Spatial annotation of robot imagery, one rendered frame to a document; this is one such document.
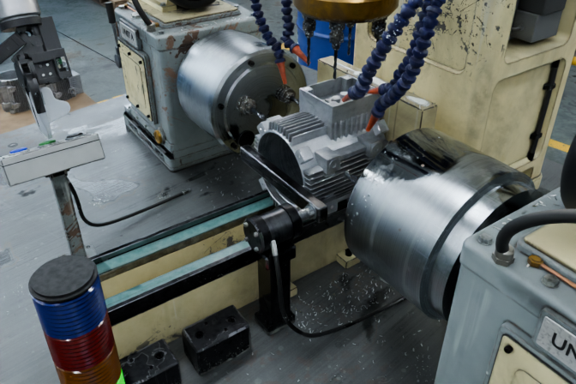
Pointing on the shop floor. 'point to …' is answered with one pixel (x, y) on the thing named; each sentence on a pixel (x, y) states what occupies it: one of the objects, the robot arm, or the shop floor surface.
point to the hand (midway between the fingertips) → (44, 132)
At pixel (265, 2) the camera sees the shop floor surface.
